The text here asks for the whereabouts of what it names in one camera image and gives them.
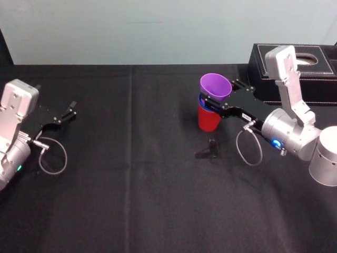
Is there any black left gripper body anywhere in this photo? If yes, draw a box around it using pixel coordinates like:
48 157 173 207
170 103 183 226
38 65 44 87
22 104 64 140

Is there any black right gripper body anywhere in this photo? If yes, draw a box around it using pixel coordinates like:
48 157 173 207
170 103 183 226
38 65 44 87
219 86 275 134

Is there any purple plastic cup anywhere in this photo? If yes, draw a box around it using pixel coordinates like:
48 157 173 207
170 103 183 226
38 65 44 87
199 73 233 104

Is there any blue plastic cup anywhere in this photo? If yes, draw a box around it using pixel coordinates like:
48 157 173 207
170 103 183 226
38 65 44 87
197 93 221 113

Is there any red plastic cup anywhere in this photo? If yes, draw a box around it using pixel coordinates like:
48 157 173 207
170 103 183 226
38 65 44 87
197 103 222 132

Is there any small black clip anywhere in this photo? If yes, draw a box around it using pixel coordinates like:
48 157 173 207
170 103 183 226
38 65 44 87
194 137 220 160

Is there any black backdrop panel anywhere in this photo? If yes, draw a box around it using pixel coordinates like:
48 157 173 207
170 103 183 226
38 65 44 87
0 28 14 66

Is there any white tissue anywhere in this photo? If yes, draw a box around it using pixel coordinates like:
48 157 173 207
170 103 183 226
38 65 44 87
295 53 320 65

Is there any black leather tissue box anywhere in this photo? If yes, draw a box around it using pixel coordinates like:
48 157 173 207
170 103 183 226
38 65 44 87
247 43 337 106

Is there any black table cloth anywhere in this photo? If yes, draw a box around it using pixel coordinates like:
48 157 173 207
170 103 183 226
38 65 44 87
0 62 337 253

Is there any right gripper grey cable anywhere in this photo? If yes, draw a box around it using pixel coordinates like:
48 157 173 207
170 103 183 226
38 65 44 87
236 120 263 167

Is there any gripper grey cable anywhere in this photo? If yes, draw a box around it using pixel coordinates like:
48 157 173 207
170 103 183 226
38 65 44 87
236 120 263 167
32 137 68 175

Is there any left gripper grey cable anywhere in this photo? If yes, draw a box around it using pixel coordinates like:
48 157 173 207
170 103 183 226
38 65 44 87
32 137 68 175

